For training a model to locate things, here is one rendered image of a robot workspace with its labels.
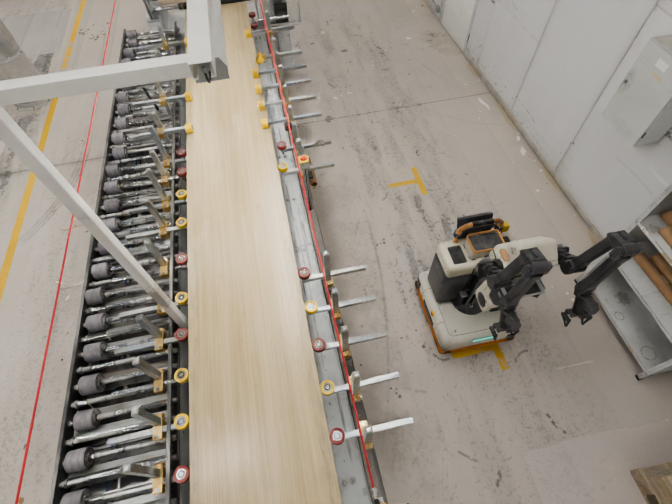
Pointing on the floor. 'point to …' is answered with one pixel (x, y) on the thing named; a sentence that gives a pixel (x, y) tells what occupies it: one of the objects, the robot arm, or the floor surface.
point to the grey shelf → (641, 293)
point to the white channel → (203, 40)
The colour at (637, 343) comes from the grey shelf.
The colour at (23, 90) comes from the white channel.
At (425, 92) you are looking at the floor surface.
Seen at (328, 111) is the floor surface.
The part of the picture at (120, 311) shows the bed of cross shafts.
